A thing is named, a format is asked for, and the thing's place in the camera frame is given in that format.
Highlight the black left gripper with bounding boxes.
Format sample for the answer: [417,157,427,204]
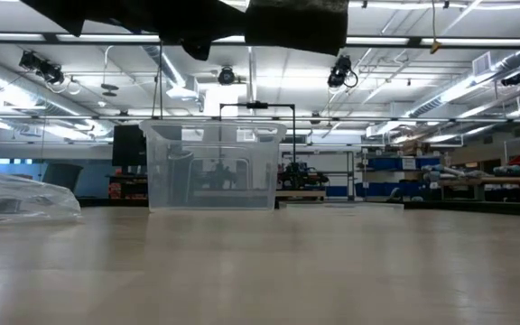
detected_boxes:
[20,0,248,62]

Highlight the black elastic bandage roll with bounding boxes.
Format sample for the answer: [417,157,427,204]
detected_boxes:
[245,0,350,57]

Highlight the clear plastic bag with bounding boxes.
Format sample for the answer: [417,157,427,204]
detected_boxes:
[0,171,85,226]

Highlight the black monitor screen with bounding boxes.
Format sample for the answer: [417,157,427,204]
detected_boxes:
[111,125,148,167]

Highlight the black cylindrical bin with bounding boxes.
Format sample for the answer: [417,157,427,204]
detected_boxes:
[167,151,195,200]

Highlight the clear plastic storage bin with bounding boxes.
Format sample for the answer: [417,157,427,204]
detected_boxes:
[138,119,288,213]

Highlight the dark cabinet with red items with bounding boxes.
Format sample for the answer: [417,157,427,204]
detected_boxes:
[107,173,149,200]

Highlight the small wooden bench top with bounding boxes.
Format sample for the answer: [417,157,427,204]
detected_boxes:
[275,189,328,199]

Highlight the grey tapered waste bin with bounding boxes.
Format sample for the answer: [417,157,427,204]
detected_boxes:
[42,162,84,196]

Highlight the grey metal rack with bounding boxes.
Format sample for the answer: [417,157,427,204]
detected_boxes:
[281,148,357,200]

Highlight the blue storage bins shelf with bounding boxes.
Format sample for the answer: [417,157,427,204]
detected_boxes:
[354,151,444,200]

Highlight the grey wrapped bundle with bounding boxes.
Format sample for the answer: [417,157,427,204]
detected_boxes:
[492,164,520,178]
[421,163,467,178]

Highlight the white ceiling air vent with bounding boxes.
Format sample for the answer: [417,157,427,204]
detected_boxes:
[470,51,493,78]

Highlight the wooden workbench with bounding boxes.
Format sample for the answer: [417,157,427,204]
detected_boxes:
[440,174,520,202]

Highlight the black ceiling camera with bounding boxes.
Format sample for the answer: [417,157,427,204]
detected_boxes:
[326,53,359,89]
[217,66,237,87]
[18,49,66,87]

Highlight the thin dark hanging cable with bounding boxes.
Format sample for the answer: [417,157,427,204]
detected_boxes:
[151,42,164,121]

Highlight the black camera stand frame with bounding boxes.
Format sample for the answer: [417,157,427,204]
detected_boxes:
[217,100,297,163]

